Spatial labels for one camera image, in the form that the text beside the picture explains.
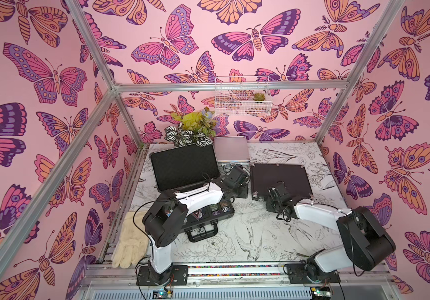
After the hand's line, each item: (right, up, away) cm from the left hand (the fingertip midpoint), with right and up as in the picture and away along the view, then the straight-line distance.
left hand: (248, 189), depth 89 cm
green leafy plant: (-26, +35, +13) cm, 45 cm away
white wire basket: (0, +46, +17) cm, 49 cm away
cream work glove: (-51, -21, -9) cm, 56 cm away
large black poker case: (-34, +9, +5) cm, 36 cm away
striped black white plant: (-31, +25, 0) cm, 39 cm away
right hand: (+13, -7, +4) cm, 15 cm away
